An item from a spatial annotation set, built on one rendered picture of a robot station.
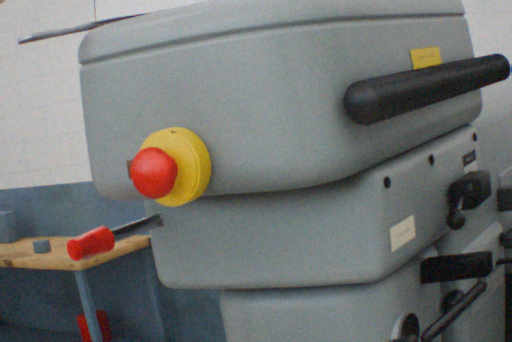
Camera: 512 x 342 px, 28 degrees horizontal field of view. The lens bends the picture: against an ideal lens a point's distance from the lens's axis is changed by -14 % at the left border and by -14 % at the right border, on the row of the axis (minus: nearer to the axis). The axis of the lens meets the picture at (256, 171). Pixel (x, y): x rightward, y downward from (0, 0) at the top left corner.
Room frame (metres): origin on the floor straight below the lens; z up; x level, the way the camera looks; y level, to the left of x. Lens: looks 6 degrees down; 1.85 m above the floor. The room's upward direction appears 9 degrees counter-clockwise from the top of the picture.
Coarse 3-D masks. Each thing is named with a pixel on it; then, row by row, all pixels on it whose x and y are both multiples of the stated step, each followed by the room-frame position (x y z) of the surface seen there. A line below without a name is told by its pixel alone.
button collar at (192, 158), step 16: (176, 128) 0.90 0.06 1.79; (144, 144) 0.91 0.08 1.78; (160, 144) 0.90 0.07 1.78; (176, 144) 0.89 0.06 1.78; (192, 144) 0.89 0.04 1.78; (176, 160) 0.89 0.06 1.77; (192, 160) 0.88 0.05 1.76; (208, 160) 0.89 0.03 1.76; (192, 176) 0.88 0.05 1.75; (208, 176) 0.89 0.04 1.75; (176, 192) 0.89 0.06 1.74; (192, 192) 0.89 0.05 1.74
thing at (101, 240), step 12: (156, 216) 1.04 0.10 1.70; (96, 228) 0.97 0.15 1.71; (120, 228) 0.99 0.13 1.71; (132, 228) 1.00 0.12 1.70; (144, 228) 1.02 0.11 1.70; (72, 240) 0.93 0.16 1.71; (84, 240) 0.93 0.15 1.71; (96, 240) 0.94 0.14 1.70; (108, 240) 0.96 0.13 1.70; (120, 240) 0.99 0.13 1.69; (72, 252) 0.93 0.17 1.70; (84, 252) 0.93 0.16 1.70; (96, 252) 0.94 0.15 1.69
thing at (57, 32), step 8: (120, 16) 1.05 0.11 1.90; (128, 16) 1.05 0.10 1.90; (136, 16) 1.06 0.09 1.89; (80, 24) 0.98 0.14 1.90; (88, 24) 0.99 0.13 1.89; (96, 24) 1.00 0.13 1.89; (104, 24) 1.01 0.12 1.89; (40, 32) 0.93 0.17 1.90; (48, 32) 0.94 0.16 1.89; (56, 32) 0.95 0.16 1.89; (64, 32) 0.96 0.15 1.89; (72, 32) 0.97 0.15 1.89; (24, 40) 0.92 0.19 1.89; (32, 40) 0.92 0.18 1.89
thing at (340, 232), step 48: (432, 144) 1.08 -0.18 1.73; (288, 192) 0.98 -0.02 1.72; (336, 192) 0.95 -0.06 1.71; (384, 192) 0.95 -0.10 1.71; (432, 192) 1.05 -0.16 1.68; (192, 240) 1.03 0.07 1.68; (240, 240) 1.00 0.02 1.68; (288, 240) 0.98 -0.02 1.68; (336, 240) 0.95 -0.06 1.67; (384, 240) 0.94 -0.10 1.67; (432, 240) 1.05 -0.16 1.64; (192, 288) 1.04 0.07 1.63; (240, 288) 1.02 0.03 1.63
